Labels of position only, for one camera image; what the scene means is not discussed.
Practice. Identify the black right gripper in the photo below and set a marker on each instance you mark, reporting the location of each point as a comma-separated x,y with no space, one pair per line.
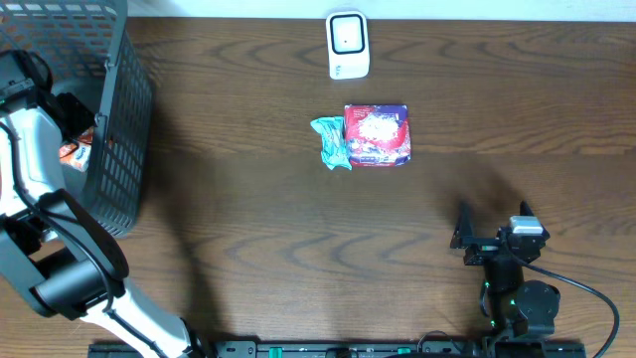
464,236

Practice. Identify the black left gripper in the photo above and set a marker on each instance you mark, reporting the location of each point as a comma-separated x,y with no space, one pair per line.
76,114

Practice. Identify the orange red snack sachet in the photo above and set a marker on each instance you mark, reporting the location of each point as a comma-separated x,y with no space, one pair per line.
86,137

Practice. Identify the small orange carton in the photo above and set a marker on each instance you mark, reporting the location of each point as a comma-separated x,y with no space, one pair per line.
75,156

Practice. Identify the red purple snack packet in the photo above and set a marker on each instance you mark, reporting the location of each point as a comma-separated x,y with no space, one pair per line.
377,135

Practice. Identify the teal snack wrapper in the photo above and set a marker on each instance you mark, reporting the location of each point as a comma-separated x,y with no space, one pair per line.
334,151

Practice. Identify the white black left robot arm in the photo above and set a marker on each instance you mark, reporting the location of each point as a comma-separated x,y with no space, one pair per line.
54,253

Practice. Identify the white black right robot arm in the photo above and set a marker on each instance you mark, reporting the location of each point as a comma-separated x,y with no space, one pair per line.
518,308

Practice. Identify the white barcode scanner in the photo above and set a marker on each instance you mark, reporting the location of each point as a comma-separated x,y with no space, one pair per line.
348,45

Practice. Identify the grey plastic mesh basket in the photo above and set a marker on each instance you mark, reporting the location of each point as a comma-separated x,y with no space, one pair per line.
86,46

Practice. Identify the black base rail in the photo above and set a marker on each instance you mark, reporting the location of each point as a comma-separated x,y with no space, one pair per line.
427,348

